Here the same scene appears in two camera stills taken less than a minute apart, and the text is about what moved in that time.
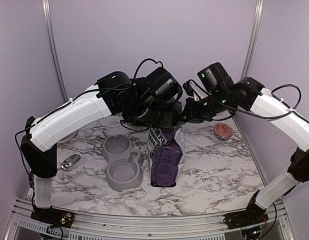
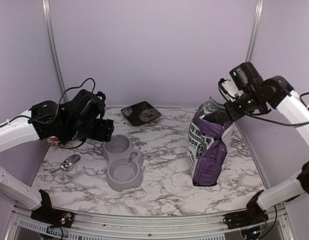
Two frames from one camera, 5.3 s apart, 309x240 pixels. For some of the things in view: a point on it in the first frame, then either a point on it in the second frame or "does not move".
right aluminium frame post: x=253 y=39 does not move
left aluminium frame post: x=52 y=31 does not move
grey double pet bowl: x=123 y=161 does not move
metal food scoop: x=68 y=163 does not move
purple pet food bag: x=165 y=154 -> x=209 y=137
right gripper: x=193 y=115 -> x=235 y=114
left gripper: x=166 y=121 -> x=106 y=129
